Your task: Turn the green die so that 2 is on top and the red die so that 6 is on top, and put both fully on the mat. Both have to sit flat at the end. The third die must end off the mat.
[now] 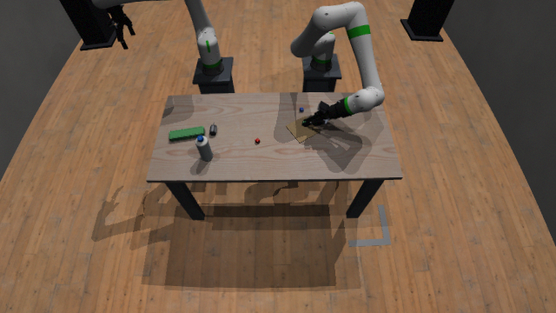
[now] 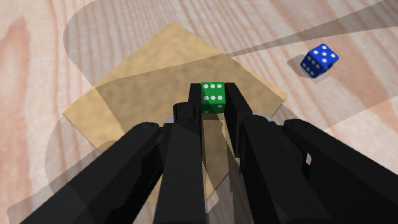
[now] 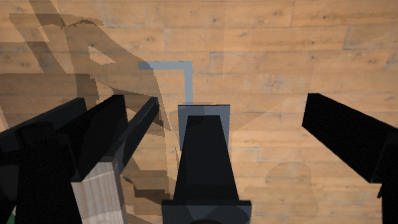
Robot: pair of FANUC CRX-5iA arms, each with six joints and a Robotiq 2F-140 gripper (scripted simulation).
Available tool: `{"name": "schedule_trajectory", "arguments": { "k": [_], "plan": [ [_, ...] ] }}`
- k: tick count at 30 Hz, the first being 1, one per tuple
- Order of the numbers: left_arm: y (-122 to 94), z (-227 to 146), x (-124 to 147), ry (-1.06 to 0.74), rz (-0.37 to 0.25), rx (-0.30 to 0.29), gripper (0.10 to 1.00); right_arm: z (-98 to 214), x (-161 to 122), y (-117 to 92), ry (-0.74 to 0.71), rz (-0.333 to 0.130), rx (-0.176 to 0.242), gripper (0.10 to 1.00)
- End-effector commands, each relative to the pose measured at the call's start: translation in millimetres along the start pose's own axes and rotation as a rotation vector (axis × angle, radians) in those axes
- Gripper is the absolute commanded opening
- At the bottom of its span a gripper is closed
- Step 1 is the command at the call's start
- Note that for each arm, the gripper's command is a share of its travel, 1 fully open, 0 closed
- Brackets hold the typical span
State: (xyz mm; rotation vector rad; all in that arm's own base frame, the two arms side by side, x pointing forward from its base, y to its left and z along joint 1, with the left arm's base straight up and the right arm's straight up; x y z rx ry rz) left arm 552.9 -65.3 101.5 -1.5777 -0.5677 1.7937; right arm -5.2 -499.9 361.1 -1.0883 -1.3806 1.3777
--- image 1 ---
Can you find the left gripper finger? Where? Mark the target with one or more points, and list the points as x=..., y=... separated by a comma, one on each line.
x=316, y=122
x=314, y=116

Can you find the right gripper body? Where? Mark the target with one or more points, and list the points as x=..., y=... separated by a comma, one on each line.
x=118, y=16

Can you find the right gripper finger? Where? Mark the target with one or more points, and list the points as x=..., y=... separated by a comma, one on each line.
x=119, y=34
x=129, y=24

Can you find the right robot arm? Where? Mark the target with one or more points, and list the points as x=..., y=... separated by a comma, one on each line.
x=205, y=33

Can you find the tan square mat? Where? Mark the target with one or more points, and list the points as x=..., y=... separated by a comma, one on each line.
x=300, y=132

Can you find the white plastic bottle with blue cap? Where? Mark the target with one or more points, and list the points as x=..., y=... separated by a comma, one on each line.
x=202, y=144

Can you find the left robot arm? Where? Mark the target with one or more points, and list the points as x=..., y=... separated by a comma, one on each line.
x=353, y=17

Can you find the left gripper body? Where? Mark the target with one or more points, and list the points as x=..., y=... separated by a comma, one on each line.
x=333, y=114

